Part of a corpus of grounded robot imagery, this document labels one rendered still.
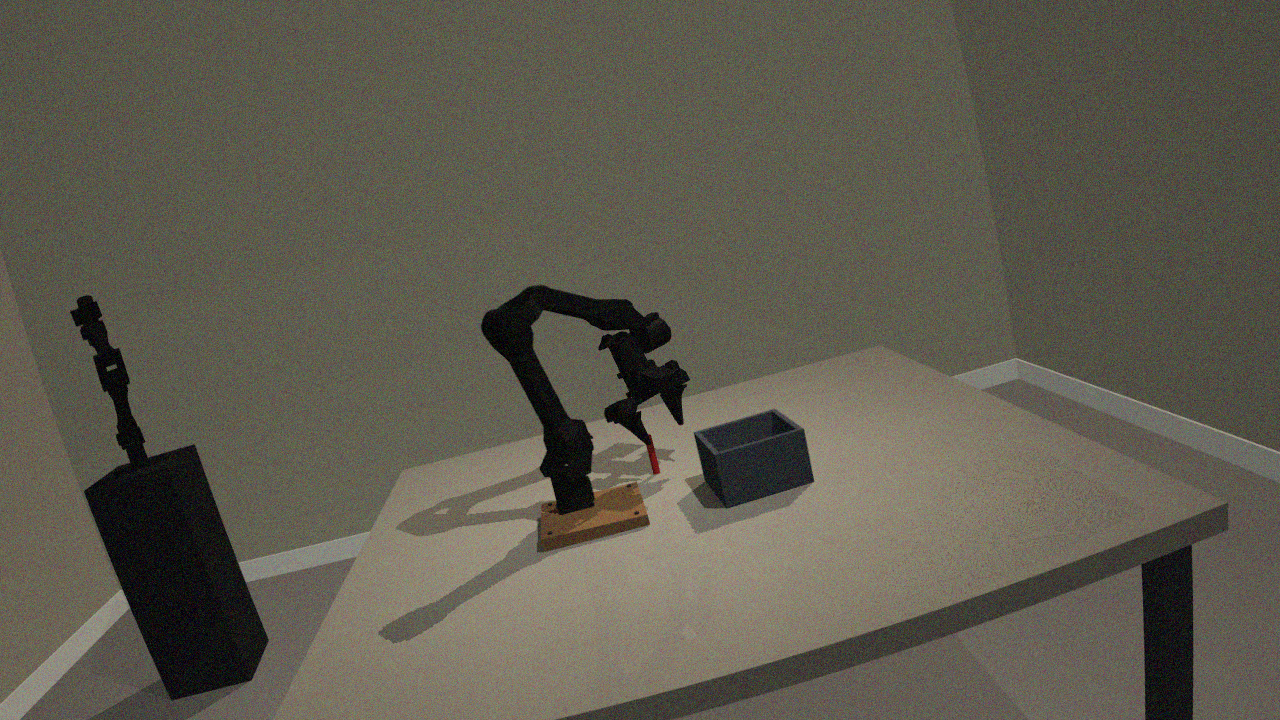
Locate dark red peg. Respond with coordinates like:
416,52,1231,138
646,434,660,474

